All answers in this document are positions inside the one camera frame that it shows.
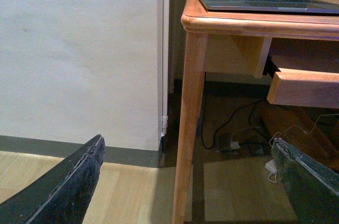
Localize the white power adapter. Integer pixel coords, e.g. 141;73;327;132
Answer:
265;159;277;174

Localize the white pipe on wall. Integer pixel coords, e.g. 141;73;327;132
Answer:
157;0;170;140

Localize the wooden desk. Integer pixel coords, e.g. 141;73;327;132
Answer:
172;0;338;223

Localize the wooden keyboard tray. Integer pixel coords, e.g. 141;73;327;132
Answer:
267;68;338;109

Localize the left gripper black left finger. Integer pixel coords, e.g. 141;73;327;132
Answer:
1;135;105;223

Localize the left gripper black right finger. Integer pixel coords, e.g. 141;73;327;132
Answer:
272;138;338;223

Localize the white thin cable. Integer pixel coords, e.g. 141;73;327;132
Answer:
266;113;339;184

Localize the grey power strip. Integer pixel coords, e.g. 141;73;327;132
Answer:
216;138;268;156

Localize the black power cable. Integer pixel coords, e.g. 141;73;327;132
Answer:
201;99;268;150

